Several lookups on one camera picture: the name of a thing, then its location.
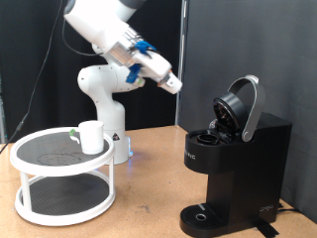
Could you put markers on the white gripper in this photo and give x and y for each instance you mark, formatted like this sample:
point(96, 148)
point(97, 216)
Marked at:
point(153, 66)

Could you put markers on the white mug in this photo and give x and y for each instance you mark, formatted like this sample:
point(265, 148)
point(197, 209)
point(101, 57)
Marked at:
point(91, 139)

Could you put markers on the black Keurig coffee machine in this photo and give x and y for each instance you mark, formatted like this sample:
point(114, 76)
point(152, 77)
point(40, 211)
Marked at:
point(244, 165)

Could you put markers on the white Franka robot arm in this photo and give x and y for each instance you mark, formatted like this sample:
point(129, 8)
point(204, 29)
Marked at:
point(102, 86)

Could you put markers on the white two-tier turntable shelf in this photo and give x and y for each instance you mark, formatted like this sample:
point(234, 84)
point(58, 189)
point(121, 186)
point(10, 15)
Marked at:
point(62, 185)

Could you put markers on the black tape strip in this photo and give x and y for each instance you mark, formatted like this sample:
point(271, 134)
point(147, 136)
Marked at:
point(266, 230)

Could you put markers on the blue mounted wrist camera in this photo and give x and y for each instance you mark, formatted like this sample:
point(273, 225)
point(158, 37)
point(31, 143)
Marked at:
point(133, 74)

